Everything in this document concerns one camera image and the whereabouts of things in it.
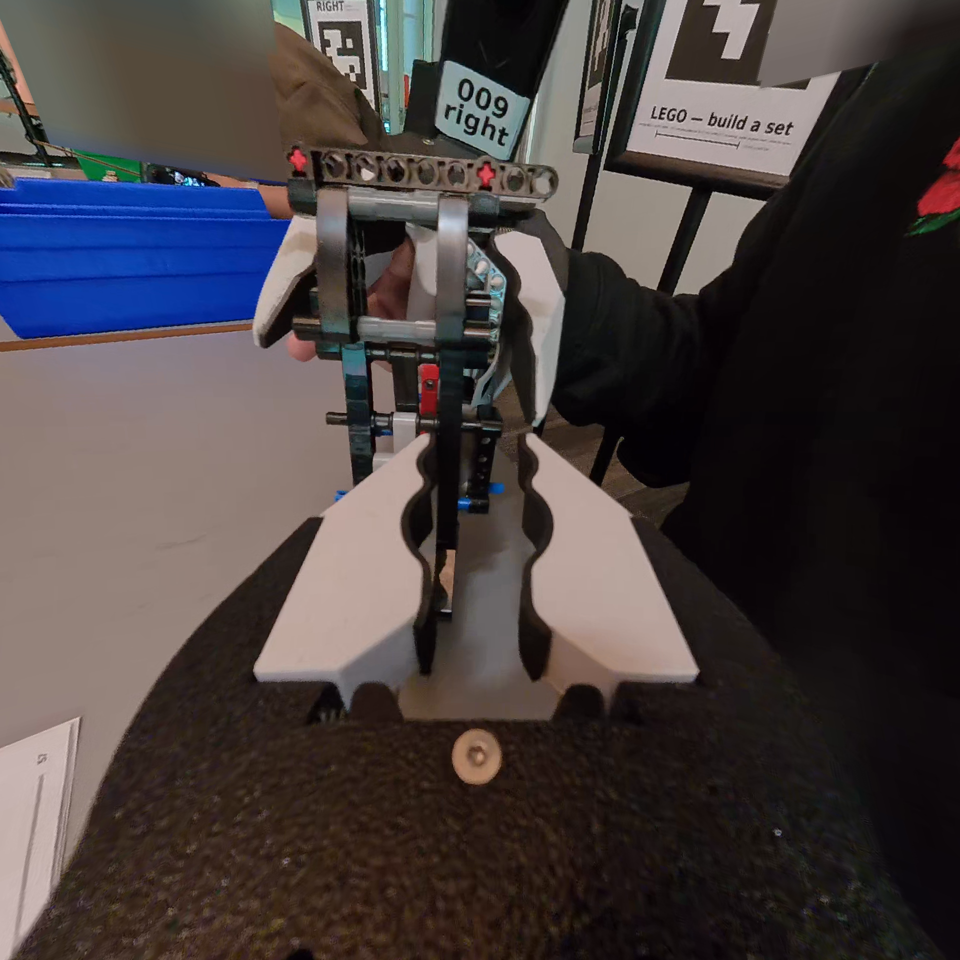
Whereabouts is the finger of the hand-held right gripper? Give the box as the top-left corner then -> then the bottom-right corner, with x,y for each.
252,216 -> 325,351
493,228 -> 569,430

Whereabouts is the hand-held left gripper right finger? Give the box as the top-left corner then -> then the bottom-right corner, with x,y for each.
516,433 -> 701,719

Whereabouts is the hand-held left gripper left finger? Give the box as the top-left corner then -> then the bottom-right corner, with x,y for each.
253,433 -> 441,710

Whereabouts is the grey red toy truck model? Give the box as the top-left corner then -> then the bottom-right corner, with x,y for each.
287,142 -> 561,618

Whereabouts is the person's right forearm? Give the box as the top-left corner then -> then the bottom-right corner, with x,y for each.
551,247 -> 759,490

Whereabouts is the grey desk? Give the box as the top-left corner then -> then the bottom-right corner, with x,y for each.
0,322 -> 640,826

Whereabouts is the person's right hand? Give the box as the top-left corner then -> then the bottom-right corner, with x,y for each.
283,238 -> 419,365

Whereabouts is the dark framed picture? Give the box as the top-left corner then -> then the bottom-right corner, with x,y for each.
573,0 -> 629,156

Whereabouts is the white poster with square marker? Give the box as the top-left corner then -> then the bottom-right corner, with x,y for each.
300,0 -> 381,112

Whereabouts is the small blue storage bin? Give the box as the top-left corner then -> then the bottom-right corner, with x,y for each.
0,178 -> 295,344

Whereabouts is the green bin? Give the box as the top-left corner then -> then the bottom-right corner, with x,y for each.
73,148 -> 145,183

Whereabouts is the framed sign on black easel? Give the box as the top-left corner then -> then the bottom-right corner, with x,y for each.
570,0 -> 877,485

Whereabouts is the person's black hoodie torso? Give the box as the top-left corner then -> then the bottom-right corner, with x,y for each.
660,63 -> 960,960

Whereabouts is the white instruction booklet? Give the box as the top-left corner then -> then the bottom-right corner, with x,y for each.
0,716 -> 84,940

